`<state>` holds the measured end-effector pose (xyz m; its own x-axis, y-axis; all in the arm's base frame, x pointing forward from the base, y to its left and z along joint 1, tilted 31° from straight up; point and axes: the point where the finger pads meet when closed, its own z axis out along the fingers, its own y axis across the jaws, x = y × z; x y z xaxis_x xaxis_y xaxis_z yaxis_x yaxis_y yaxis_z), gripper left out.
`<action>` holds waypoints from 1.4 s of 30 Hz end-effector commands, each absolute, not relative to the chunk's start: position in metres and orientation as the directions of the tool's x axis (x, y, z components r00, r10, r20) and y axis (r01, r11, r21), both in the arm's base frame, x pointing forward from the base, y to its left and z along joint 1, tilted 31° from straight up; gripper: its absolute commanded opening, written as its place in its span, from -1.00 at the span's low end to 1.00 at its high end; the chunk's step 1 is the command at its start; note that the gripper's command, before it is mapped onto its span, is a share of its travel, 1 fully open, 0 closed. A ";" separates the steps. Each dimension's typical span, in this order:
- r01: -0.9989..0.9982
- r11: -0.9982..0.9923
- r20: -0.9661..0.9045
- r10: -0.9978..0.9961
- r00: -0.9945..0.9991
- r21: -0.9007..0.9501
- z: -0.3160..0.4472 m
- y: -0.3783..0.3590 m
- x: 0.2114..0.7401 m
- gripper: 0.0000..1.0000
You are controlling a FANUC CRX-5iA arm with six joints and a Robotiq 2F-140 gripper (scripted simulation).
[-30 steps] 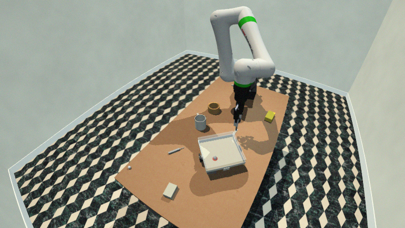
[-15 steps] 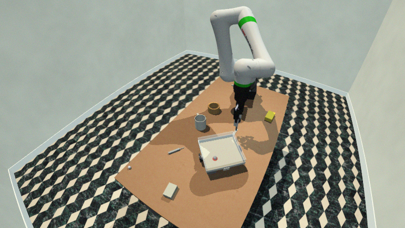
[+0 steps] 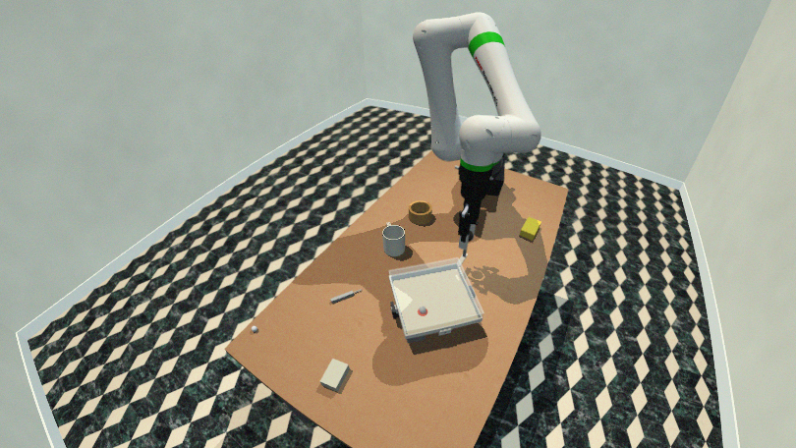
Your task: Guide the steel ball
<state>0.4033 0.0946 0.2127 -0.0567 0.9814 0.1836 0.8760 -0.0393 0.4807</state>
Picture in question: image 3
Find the yellow rectangular block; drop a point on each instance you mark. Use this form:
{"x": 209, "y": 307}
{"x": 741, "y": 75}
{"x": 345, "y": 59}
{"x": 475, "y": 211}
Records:
{"x": 530, "y": 227}

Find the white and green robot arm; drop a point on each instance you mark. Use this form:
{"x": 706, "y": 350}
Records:
{"x": 481, "y": 137}

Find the grey mug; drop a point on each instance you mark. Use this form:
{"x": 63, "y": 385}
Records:
{"x": 393, "y": 247}

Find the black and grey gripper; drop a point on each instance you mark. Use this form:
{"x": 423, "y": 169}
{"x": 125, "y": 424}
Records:
{"x": 470, "y": 195}

